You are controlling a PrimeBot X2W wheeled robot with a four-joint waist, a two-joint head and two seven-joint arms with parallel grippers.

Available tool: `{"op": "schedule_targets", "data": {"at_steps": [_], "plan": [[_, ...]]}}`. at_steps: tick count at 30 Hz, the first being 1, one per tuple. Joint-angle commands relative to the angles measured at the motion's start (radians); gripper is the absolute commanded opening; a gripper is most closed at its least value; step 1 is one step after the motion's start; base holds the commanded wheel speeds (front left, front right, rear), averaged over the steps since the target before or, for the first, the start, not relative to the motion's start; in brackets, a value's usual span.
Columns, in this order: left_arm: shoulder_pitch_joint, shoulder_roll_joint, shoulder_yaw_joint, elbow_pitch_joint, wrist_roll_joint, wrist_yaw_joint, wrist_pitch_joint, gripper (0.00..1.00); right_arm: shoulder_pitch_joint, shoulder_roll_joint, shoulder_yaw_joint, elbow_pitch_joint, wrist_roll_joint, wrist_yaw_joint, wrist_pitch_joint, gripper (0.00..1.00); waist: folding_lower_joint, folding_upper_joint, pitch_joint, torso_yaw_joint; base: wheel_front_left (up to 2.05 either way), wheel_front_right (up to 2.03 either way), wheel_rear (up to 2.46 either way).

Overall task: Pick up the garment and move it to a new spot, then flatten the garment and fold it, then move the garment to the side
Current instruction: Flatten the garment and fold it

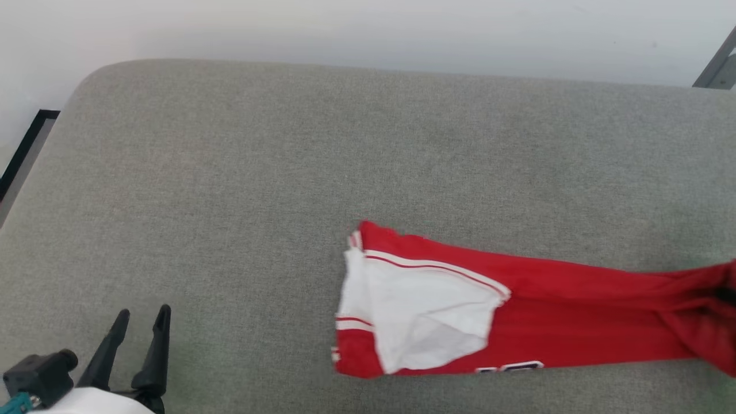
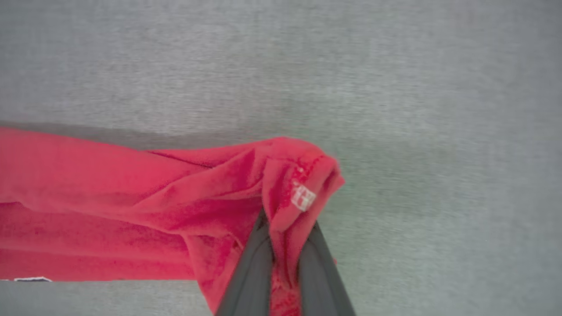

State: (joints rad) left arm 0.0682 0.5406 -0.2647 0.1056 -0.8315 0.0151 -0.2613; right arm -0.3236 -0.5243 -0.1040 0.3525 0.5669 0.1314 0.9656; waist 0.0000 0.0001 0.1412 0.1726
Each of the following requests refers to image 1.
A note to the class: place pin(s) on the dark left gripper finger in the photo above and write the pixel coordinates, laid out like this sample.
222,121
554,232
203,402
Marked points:
156,356
103,353

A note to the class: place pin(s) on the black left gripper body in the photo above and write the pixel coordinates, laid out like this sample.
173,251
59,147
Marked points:
154,403

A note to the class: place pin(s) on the red and white jersey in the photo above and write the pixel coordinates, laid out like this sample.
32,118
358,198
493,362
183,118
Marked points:
552,310

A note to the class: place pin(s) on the grey fabric sofa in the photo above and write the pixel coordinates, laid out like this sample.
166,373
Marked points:
287,172

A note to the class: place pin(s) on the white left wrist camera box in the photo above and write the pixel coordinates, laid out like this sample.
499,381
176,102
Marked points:
43,374

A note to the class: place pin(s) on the dark wall skirting strip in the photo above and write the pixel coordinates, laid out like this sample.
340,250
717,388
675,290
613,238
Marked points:
26,144

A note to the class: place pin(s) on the grey metal post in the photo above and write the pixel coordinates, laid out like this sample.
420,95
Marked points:
719,63

